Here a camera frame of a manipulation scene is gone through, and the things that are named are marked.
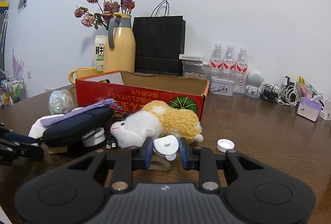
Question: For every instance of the white and yellow plush hamster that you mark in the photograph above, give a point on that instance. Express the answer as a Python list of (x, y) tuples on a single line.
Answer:
[(155, 120)]

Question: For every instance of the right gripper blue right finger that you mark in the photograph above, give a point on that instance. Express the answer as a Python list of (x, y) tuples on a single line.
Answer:
[(196, 158)]

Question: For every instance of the white sock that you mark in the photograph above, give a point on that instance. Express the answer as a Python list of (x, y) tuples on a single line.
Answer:
[(37, 128)]

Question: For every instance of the water bottle left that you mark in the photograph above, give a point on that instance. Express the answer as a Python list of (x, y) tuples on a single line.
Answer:
[(216, 61)]

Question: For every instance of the colourful snack packet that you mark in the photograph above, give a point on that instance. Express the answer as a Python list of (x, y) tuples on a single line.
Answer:
[(307, 89)]

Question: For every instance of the small decorated tin box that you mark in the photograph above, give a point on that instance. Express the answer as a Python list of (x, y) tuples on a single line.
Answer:
[(221, 86)]

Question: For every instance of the white ribbed round knob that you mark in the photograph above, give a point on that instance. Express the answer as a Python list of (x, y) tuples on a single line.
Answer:
[(94, 137)]

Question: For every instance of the iridescent glass ball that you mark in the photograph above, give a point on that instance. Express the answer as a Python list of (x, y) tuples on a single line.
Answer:
[(60, 102)]

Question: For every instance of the water bottle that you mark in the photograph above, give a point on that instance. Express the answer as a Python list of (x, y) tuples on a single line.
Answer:
[(216, 61), (240, 71), (228, 63)]

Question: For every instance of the white milk carton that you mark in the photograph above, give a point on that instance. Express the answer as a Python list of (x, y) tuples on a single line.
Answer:
[(99, 44)]

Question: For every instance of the wire storage rack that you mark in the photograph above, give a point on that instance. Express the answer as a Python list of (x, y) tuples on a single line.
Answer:
[(12, 91)]

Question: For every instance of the water bottle right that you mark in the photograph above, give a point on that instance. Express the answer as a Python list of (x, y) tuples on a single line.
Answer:
[(240, 71)]

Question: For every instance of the purple tissue pack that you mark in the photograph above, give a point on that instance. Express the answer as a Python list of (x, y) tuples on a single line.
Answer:
[(309, 109)]

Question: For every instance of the navy zip pouch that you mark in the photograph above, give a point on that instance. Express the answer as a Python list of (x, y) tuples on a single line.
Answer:
[(71, 130)]

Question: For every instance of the water bottle middle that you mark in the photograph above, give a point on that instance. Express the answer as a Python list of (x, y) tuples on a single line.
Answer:
[(228, 63)]

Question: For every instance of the yellow thermos jug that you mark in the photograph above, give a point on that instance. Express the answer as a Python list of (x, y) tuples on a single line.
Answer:
[(119, 51)]

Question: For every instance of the clear snack container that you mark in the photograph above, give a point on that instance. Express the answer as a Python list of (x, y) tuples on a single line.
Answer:
[(194, 66)]

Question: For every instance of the small white bottle cap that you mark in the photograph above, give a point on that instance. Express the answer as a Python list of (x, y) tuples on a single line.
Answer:
[(224, 144)]

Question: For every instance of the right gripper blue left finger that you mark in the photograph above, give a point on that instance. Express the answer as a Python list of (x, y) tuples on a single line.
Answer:
[(138, 157)]

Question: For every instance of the white robot toy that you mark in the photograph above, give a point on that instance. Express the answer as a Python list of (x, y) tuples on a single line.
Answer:
[(254, 79)]

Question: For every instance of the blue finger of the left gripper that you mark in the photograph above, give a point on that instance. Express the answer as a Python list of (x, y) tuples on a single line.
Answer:
[(9, 135), (13, 150)]

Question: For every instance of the white round plastic gadget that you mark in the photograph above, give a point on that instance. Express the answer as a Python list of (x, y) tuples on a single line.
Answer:
[(166, 147)]

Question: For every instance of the red cardboard box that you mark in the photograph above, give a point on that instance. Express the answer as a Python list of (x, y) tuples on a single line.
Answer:
[(131, 91)]

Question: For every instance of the black paper shopping bag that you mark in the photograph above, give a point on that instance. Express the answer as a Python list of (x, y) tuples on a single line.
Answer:
[(160, 40)]

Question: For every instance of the yellow ceramic mug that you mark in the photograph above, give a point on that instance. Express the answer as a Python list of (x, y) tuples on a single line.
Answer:
[(81, 72)]

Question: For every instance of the dried pink rose bouquet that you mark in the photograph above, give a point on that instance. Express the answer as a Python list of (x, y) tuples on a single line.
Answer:
[(107, 10)]

